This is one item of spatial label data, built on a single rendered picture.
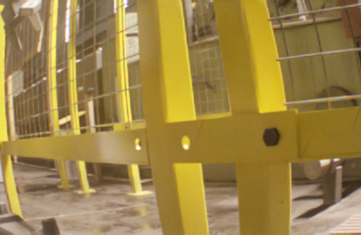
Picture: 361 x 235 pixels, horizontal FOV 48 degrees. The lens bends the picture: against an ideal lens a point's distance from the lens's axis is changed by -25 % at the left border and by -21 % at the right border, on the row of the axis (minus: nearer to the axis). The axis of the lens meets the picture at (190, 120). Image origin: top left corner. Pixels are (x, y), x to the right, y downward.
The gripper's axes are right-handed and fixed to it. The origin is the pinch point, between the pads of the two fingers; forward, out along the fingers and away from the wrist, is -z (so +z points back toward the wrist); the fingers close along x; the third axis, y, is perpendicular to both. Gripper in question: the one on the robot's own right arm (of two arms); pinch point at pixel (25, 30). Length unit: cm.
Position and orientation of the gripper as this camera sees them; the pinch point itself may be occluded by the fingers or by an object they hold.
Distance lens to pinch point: 102.4
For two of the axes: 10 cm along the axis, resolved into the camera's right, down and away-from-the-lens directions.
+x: 2.2, -5.9, 7.8
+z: -4.1, -7.8, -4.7
